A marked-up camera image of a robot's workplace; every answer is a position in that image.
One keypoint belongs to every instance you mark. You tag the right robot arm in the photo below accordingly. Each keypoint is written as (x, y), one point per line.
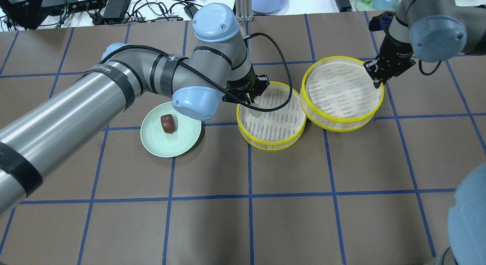
(435, 31)

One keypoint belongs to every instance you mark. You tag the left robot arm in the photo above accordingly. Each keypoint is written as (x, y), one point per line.
(218, 70)

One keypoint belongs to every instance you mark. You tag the yellow steamer layer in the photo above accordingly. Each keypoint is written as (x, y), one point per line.
(273, 131)
(337, 94)

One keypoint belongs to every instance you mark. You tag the light green plate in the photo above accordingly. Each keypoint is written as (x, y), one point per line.
(159, 143)

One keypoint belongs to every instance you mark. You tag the dark red bun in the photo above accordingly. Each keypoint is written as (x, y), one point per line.
(167, 122)

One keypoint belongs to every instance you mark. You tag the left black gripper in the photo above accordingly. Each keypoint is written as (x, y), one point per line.
(242, 84)

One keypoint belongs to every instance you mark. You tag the blue plate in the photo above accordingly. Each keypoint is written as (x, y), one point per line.
(265, 7)

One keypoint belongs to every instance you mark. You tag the white steamed bun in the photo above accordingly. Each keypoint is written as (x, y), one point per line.
(255, 113)

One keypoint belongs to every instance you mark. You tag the aluminium frame post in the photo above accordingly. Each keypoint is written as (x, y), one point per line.
(243, 10)

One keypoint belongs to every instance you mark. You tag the black power adapter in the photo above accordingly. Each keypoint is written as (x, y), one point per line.
(191, 10)

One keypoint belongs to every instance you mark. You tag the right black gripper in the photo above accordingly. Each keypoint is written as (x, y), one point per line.
(395, 50)

